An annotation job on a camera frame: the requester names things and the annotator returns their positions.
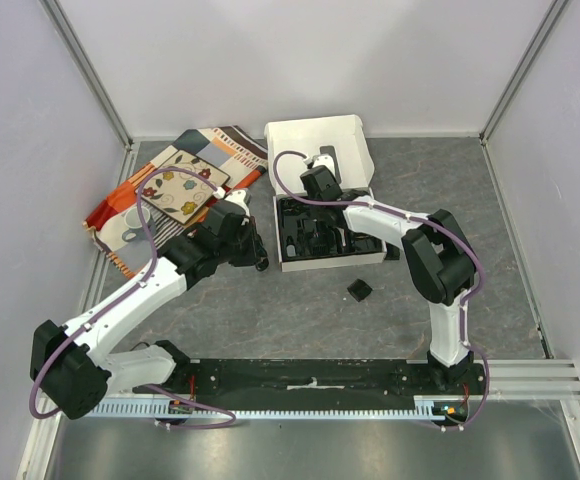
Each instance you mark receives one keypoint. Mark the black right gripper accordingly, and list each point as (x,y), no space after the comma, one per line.
(317,220)

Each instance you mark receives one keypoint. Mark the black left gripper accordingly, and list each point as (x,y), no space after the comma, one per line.
(252,255)

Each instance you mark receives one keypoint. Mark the white cardboard clipper box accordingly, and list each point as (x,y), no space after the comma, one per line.
(345,133)

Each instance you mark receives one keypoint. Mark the black clipper guard comb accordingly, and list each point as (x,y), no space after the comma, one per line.
(359,290)

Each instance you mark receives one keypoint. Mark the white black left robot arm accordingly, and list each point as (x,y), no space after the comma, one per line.
(74,363)

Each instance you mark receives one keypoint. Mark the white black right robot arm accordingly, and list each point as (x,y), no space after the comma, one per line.
(443,266)

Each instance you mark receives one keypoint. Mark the black plastic tray insert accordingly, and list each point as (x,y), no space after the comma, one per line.
(297,222)

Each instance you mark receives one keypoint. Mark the black guard comb in tray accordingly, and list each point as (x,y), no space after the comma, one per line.
(318,245)

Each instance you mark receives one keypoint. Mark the floral square plate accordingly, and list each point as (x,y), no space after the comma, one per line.
(180,195)

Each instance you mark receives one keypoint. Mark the grey ceramic mug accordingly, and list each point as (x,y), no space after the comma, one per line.
(134,230)

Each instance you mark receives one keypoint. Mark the colourful patchwork cloth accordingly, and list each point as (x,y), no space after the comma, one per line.
(228,148)

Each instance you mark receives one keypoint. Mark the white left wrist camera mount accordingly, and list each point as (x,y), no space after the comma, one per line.
(239,197)

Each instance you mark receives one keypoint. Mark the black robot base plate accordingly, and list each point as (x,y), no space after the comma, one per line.
(319,384)

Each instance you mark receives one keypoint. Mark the white slotted cable duct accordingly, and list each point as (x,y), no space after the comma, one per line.
(155,407)

